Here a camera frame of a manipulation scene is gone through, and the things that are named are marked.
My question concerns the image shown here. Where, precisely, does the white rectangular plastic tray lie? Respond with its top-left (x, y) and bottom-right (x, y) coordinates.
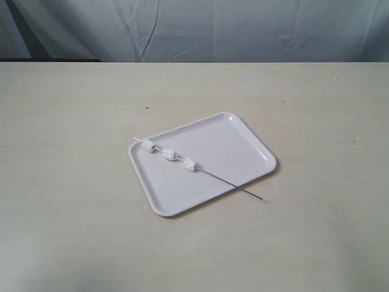
top-left (128, 112), bottom-right (277, 217)

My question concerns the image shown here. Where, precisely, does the white backdrop curtain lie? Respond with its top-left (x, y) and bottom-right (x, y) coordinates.
top-left (1, 1), bottom-right (388, 63)

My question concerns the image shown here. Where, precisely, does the thin metal skewer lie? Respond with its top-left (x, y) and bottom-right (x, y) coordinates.
top-left (132, 136), bottom-right (267, 203)

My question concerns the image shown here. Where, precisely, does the white marshmallow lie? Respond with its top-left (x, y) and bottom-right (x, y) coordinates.
top-left (162, 148), bottom-right (177, 161)

